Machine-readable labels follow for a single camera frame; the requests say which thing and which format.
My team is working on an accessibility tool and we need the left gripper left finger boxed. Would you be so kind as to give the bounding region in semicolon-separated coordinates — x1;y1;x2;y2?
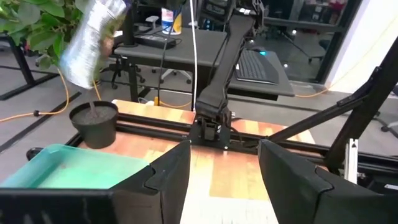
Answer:
110;139;192;224

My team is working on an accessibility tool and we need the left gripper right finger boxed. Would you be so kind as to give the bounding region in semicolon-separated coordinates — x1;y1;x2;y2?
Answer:
257;139;386;224

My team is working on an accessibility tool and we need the brown white granola bar wrapper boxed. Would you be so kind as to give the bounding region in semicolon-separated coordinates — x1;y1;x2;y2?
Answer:
58;0;129;90

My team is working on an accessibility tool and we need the black plant pot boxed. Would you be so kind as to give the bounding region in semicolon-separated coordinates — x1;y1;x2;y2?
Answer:
68;100;119;149

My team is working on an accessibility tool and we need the teal plastic bin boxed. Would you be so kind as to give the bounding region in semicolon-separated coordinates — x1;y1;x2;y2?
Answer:
0;143;150;190

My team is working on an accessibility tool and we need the white office chair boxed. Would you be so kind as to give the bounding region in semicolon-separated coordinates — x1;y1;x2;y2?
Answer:
145;14;193;85

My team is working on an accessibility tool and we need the black keyboard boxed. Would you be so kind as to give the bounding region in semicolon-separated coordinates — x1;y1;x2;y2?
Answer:
234;49;280;85

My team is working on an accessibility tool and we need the black office desk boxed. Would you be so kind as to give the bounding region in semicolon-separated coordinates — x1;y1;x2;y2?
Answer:
113;27;295;103

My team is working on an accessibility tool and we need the black power brick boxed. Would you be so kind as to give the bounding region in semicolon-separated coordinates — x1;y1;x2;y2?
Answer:
135;33;177;50

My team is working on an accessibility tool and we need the white wipes canister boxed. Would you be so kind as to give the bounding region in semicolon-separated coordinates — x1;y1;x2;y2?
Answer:
160;7;183;35

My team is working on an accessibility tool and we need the leafy green tree plant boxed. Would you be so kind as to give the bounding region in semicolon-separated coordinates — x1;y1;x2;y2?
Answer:
0;0;103;118

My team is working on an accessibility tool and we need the silver aluminium bracket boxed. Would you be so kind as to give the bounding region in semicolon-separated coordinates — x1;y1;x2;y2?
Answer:
344;138;359;184

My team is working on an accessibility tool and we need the black aluminium table frame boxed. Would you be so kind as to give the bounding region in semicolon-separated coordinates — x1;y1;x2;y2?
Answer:
67;37;398;195

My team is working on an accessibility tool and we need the thin yellow floor cable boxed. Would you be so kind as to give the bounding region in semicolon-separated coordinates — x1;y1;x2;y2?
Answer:
295;18;398;98

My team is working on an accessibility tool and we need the white cable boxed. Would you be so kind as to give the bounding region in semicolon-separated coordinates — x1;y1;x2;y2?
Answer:
188;0;200;113

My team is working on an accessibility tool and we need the yellow floor extension cable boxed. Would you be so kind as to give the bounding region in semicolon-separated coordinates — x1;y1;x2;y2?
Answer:
0;68;102;123

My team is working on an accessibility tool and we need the black desk leg frame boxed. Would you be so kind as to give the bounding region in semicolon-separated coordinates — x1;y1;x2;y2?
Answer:
0;34;60;101

